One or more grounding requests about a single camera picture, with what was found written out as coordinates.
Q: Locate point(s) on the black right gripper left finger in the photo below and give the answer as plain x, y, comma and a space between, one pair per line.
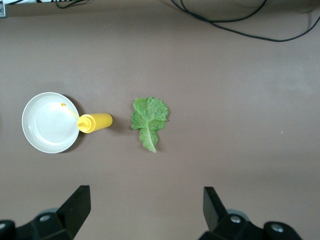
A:
67, 215

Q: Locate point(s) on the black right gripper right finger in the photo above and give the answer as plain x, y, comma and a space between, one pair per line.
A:
220, 225

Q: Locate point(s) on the green lettuce leaf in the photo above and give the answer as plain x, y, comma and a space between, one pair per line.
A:
150, 117

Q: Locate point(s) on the beige round plate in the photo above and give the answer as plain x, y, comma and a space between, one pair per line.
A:
50, 125

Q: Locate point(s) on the yellow mustard squeeze bottle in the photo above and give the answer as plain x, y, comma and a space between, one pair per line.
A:
100, 122

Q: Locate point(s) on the metal table edge bracket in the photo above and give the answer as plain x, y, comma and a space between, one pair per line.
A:
2, 12

